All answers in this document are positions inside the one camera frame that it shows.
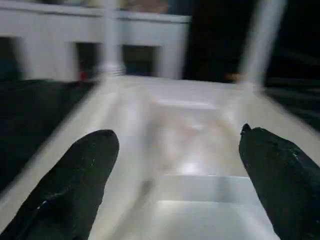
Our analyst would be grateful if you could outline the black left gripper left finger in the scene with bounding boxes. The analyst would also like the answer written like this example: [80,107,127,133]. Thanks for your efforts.
[0,129,120,240]

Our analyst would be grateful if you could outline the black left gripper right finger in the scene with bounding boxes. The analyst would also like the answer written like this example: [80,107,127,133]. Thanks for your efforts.
[238,123,320,240]

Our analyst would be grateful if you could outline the white plastic table top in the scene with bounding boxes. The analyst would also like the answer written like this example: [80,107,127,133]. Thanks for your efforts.
[0,73,320,240]

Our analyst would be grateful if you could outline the white plastic table leg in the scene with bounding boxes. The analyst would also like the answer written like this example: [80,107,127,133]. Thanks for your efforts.
[236,0,287,92]
[98,0,127,77]

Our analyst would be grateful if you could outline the black mat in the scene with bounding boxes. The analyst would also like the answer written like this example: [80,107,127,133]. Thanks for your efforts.
[0,74,320,193]

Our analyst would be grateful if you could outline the black cabinet with gold label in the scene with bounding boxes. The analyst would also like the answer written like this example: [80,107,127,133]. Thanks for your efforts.
[183,0,253,83]

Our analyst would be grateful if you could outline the white sideboard cabinet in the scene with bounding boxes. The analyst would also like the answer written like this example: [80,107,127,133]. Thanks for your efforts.
[0,3,192,82]

